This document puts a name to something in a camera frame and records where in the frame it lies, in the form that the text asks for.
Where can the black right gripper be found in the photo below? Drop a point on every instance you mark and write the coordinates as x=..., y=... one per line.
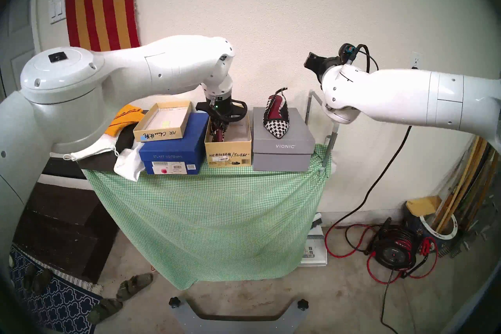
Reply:
x=319, y=65

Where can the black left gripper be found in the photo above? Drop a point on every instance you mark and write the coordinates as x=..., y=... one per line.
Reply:
x=221, y=108

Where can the black white checkered slingback heel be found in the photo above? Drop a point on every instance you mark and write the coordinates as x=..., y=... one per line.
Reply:
x=220, y=135
x=278, y=127

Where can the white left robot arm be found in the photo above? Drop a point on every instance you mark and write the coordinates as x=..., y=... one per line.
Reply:
x=117, y=71

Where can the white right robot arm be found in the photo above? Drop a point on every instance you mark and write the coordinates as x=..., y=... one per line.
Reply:
x=411, y=96

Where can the open tan shoe box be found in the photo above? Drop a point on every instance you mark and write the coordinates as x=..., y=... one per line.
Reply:
x=229, y=157

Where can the tan handwritten box lid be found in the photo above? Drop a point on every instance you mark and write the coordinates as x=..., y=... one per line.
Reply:
x=164, y=120

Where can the blue Stuart Weitzman shoe box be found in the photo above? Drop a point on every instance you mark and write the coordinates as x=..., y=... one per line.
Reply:
x=176, y=149

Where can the grey Vionic shoe box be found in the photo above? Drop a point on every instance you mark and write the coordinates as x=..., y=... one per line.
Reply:
x=282, y=149

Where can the white appliance box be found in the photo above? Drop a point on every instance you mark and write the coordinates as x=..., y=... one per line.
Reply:
x=315, y=251

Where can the orange folded cloth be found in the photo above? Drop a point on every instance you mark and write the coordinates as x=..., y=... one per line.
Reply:
x=125, y=120

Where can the green white checkered tablecloth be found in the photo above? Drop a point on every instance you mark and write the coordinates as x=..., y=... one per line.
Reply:
x=235, y=219

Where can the yellow cardboard block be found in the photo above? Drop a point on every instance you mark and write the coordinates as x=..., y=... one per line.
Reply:
x=422, y=205

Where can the blue white ceramic pot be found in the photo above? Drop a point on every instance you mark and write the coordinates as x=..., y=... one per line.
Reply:
x=415, y=225

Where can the bundle of wooden sticks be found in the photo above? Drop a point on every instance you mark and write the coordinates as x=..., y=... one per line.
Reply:
x=469, y=180

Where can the olive green sandal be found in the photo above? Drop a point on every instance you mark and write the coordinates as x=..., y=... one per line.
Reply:
x=105, y=309
x=135, y=285

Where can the black base knob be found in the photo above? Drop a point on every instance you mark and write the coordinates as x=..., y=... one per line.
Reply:
x=302, y=304
x=174, y=302

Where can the dark wooden platform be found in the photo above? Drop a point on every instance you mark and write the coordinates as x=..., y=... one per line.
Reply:
x=58, y=227

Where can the white panel door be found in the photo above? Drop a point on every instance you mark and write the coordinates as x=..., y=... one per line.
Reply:
x=15, y=43

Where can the blue white patterned rug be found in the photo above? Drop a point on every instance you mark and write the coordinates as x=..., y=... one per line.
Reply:
x=58, y=306

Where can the grey table side rail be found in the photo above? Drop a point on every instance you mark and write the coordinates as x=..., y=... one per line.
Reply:
x=312, y=94

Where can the white wall outlet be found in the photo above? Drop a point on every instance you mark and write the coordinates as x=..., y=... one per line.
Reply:
x=415, y=58

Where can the white light switch plate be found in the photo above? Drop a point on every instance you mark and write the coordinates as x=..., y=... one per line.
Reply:
x=57, y=9

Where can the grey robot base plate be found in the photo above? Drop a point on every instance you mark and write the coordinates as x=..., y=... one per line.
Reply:
x=184, y=321

